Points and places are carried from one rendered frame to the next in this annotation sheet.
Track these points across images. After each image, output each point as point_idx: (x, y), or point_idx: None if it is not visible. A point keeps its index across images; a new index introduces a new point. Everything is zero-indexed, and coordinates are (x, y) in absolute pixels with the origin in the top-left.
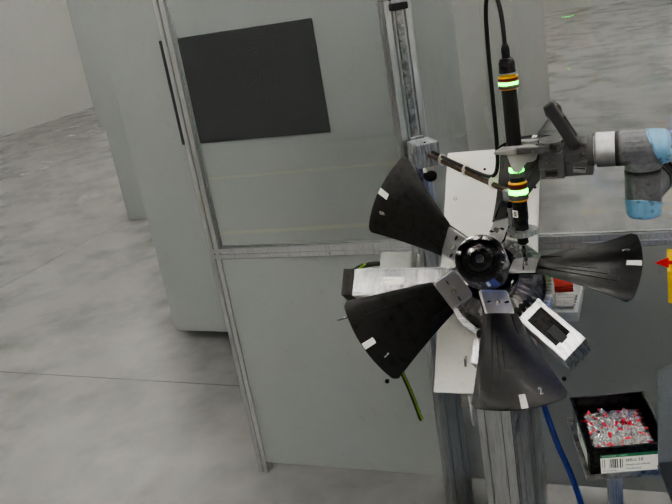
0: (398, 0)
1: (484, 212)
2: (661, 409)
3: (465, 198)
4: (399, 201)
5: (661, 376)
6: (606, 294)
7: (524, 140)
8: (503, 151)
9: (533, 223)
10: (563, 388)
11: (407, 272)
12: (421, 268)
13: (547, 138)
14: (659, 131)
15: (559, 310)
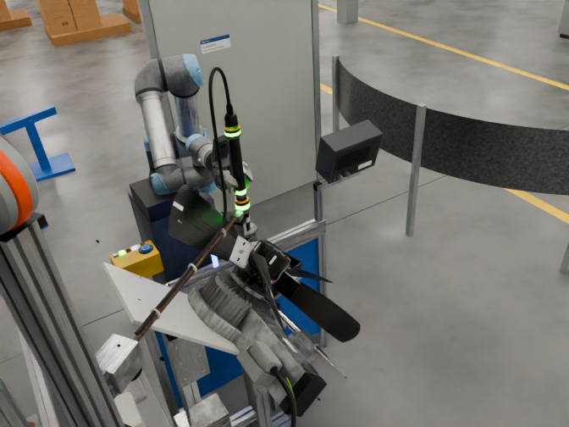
0: None
1: (175, 311)
2: (359, 141)
3: (171, 319)
4: (270, 284)
5: (340, 148)
6: (58, 401)
7: (227, 174)
8: (251, 174)
9: (168, 288)
10: None
11: (278, 335)
12: (268, 325)
13: (223, 164)
14: (199, 135)
15: (140, 374)
